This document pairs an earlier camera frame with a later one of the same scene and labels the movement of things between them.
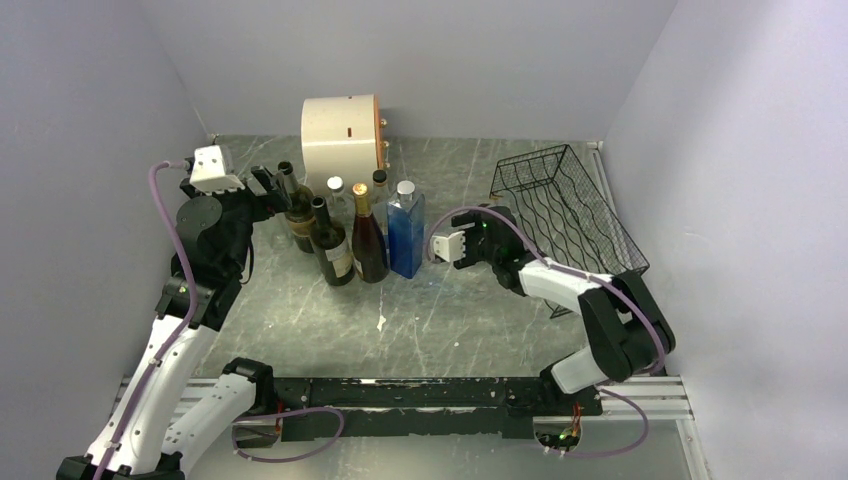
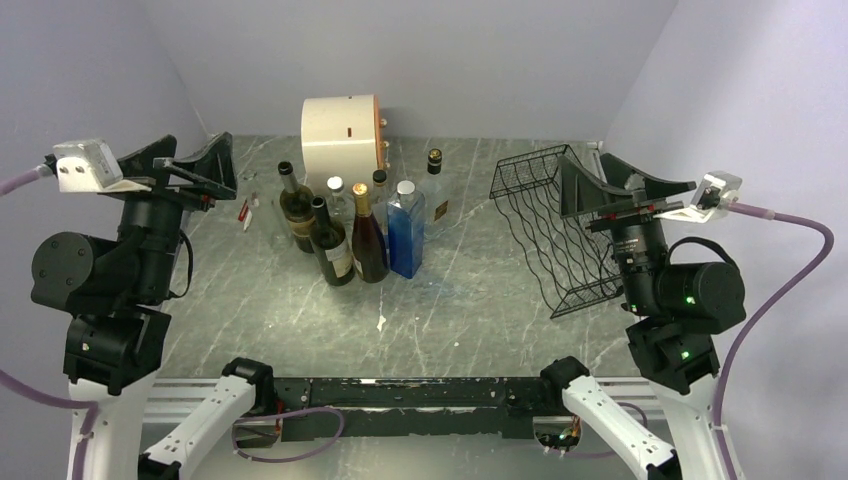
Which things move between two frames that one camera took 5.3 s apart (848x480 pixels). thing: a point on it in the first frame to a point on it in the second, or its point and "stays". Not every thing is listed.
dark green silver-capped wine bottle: [300, 214] stays
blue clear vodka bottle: [405, 221] stays
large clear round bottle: [341, 206] stays
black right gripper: [462, 220] to [579, 193]
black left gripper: [265, 203] to [213, 171]
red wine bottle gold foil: [369, 248] stays
